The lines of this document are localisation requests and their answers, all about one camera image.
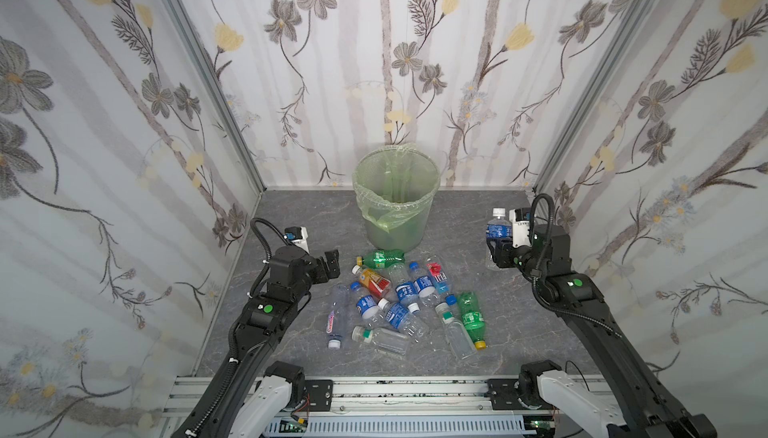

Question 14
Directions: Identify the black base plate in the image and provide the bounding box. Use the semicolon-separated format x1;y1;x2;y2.
298;379;334;413
485;378;524;411

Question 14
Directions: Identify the green bottle yellow cap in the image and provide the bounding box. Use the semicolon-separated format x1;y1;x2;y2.
458;292;487;350
356;249;405;270

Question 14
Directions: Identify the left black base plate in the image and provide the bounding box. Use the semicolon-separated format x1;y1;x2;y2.
298;379;334;413

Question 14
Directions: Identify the Fiji bottle pink flower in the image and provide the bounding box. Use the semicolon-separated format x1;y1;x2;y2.
426;257;461;319

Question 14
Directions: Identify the green bottle yellow cap top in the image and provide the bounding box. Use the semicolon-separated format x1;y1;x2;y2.
356;249;405;270

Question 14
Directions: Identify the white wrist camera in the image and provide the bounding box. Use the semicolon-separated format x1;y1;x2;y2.
509;208;531;248
284;226;309;253

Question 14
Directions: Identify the green lined waste bin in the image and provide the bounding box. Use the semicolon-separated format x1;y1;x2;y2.
353;144;441;252

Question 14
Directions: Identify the clear bottle pink label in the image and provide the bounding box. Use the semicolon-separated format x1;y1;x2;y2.
326;285;351;350

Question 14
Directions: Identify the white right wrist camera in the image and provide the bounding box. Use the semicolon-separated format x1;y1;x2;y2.
509;208;531;248

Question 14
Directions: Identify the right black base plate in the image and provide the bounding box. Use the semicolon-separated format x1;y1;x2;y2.
485;378;524;411

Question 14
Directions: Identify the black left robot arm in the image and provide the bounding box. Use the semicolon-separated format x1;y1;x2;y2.
172;217;340;437

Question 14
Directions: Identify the clear bottle blue label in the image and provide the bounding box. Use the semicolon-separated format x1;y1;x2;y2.
408;261;441;308
389;263;420;314
378;298;429;341
349;282;385;328
485;208;512;271

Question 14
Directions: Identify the clear bottle green ring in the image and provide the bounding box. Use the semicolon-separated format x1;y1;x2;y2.
350;325;412;358
434;302;478;361

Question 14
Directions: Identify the white slotted cable duct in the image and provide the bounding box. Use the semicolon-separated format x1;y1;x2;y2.
261;415;537;437

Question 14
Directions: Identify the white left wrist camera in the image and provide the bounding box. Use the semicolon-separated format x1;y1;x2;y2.
284;226;309;253

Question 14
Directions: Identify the orange red tea bottle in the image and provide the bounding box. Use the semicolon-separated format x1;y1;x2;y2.
352;265;391;299

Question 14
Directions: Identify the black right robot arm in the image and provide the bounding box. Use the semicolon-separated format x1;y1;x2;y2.
486;193;717;437

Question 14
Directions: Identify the aluminium mounting rail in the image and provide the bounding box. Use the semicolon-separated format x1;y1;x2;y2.
157;374;637;422

